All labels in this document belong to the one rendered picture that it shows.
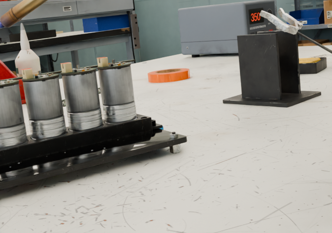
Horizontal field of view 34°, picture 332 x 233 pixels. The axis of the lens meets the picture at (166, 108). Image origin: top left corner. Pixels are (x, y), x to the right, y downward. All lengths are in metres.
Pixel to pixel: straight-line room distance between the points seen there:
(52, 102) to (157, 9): 6.13
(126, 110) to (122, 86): 0.02
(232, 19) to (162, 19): 5.47
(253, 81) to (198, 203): 0.27
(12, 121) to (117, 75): 0.08
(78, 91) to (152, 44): 6.22
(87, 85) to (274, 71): 0.20
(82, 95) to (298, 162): 0.15
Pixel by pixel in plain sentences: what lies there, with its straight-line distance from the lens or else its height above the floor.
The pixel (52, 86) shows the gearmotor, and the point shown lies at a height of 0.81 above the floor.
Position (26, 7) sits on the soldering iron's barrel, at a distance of 0.33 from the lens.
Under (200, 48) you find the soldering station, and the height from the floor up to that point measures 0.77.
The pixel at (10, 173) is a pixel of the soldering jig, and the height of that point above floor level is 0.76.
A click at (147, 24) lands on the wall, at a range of 6.61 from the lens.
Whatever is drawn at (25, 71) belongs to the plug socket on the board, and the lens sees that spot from 0.37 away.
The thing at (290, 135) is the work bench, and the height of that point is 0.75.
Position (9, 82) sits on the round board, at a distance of 0.37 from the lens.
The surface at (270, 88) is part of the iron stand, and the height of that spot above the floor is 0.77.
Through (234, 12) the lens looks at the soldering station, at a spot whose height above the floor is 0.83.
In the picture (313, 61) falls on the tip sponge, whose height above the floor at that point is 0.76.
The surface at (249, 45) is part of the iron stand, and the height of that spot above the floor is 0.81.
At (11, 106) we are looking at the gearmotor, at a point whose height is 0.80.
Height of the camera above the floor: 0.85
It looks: 10 degrees down
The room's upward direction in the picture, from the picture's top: 6 degrees counter-clockwise
